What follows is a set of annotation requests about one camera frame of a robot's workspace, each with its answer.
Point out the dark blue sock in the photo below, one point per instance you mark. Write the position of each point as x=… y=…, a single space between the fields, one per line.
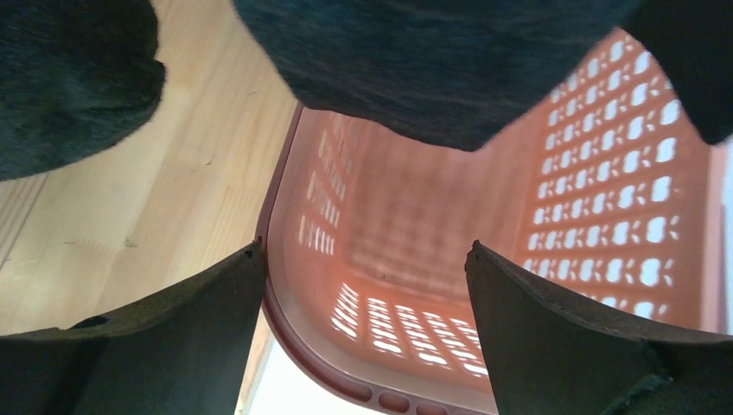
x=445 y=73

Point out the wooden hanger stand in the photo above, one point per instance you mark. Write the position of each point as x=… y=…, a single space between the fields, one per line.
x=77 y=246

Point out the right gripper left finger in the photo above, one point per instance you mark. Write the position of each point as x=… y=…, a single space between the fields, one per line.
x=181 y=350

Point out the pink plastic basket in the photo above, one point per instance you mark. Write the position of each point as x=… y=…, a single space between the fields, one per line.
x=604 y=188

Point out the black striped narrow sock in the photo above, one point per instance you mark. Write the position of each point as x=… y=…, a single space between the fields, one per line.
x=692 y=42

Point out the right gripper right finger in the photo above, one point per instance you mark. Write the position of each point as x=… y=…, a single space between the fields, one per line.
x=550 y=350

